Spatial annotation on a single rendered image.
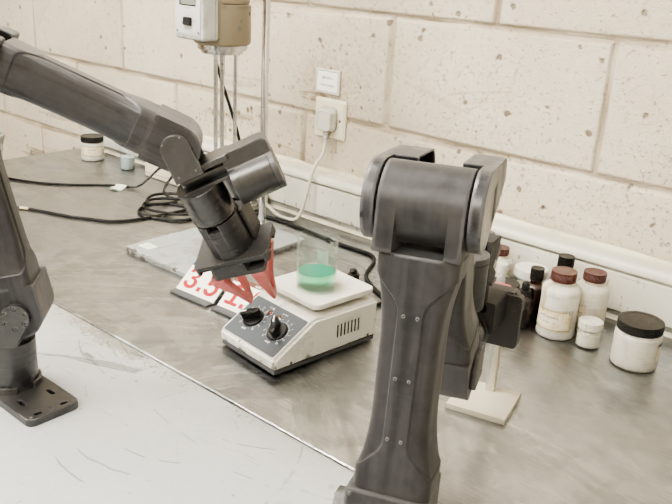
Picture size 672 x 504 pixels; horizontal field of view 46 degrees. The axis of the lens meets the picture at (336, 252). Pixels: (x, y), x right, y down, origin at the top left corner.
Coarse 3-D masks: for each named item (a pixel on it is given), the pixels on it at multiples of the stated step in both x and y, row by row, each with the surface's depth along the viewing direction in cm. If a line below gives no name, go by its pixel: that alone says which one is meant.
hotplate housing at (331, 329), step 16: (288, 304) 117; (352, 304) 118; (368, 304) 120; (320, 320) 114; (336, 320) 116; (352, 320) 118; (368, 320) 121; (224, 336) 118; (304, 336) 112; (320, 336) 114; (336, 336) 117; (352, 336) 119; (368, 336) 122; (240, 352) 116; (256, 352) 112; (288, 352) 111; (304, 352) 113; (320, 352) 115; (272, 368) 110; (288, 368) 112
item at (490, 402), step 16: (496, 352) 107; (496, 368) 107; (480, 384) 110; (448, 400) 106; (464, 400) 106; (480, 400) 106; (496, 400) 107; (512, 400) 107; (480, 416) 104; (496, 416) 103
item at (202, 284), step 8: (192, 272) 138; (208, 272) 136; (184, 280) 137; (192, 280) 137; (200, 280) 136; (208, 280) 135; (192, 288) 135; (200, 288) 135; (208, 288) 134; (216, 288) 133; (208, 296) 133
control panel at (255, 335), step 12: (264, 300) 119; (264, 312) 117; (276, 312) 116; (288, 312) 116; (228, 324) 118; (240, 324) 117; (264, 324) 115; (288, 324) 114; (300, 324) 113; (240, 336) 115; (252, 336) 114; (264, 336) 114; (288, 336) 112; (264, 348) 112; (276, 348) 111
